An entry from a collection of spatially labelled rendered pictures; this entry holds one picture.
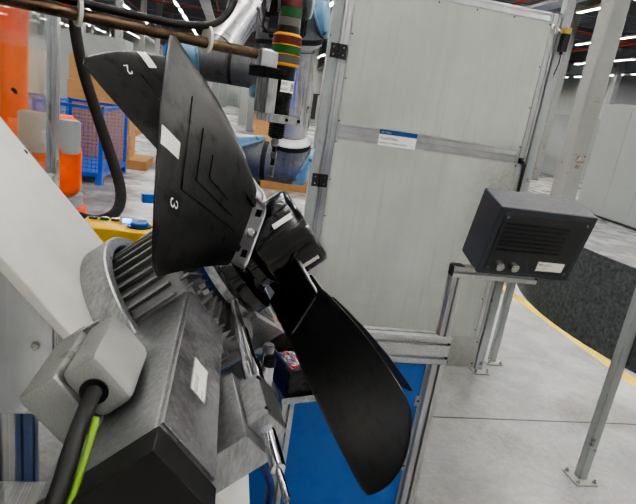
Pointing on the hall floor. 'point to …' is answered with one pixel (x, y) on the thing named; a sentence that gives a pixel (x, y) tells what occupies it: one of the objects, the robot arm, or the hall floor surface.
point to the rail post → (421, 433)
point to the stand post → (9, 443)
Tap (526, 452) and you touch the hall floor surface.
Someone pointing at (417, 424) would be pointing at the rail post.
